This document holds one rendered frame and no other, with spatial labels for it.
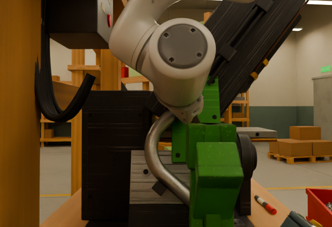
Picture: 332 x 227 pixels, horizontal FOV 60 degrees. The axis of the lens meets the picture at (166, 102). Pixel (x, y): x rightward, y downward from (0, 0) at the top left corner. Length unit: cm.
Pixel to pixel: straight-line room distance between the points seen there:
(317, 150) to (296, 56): 495
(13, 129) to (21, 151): 5
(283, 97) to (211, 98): 1032
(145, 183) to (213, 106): 24
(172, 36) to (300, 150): 658
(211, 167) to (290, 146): 638
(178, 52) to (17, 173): 35
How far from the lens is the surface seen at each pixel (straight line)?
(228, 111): 369
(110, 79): 148
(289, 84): 1113
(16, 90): 54
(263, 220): 85
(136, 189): 68
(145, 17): 42
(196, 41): 36
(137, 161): 69
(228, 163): 37
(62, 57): 1011
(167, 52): 35
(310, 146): 706
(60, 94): 97
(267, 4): 76
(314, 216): 107
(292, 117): 1114
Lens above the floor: 119
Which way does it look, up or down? 1 degrees up
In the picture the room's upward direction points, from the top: straight up
